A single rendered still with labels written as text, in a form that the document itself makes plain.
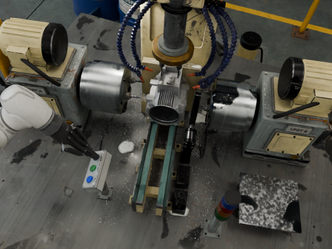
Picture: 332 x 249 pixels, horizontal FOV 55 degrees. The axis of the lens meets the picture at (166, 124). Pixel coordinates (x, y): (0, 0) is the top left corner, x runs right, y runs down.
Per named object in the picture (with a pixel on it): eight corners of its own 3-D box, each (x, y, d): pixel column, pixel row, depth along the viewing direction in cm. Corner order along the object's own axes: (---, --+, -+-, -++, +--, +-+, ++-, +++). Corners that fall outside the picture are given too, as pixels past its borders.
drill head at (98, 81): (74, 78, 176) (64, 44, 155) (139, 88, 174) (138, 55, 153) (59, 114, 162) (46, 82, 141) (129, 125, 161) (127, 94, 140)
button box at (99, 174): (100, 156, 140) (92, 151, 137) (112, 154, 137) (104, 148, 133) (89, 193, 131) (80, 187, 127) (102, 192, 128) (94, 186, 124)
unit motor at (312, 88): (257, 105, 168) (286, 46, 132) (319, 115, 166) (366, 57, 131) (257, 147, 154) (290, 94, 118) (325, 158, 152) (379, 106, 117)
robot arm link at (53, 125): (56, 105, 113) (67, 114, 117) (39, 110, 117) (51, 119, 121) (47, 126, 108) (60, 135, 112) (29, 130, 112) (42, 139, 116)
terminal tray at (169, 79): (160, 75, 159) (161, 64, 153) (181, 78, 159) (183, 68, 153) (156, 93, 153) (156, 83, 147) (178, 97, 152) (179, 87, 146)
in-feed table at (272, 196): (234, 182, 159) (240, 172, 149) (288, 190, 158) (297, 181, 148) (232, 229, 146) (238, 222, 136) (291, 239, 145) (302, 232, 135)
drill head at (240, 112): (192, 96, 173) (199, 63, 152) (267, 106, 171) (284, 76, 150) (187, 134, 159) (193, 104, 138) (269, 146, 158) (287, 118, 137)
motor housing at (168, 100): (152, 93, 172) (152, 68, 156) (186, 98, 171) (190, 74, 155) (145, 123, 161) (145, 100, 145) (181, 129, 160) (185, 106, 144)
